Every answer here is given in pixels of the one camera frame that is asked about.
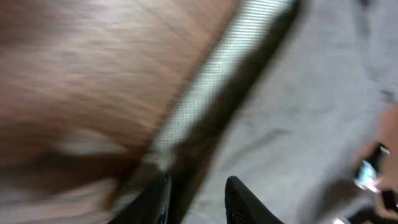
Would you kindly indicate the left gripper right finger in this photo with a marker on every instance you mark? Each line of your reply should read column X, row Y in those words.
column 243, row 207

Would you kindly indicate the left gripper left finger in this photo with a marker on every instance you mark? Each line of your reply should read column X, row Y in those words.
column 150, row 207

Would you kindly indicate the grey shorts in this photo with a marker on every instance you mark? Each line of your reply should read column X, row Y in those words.
column 285, row 102

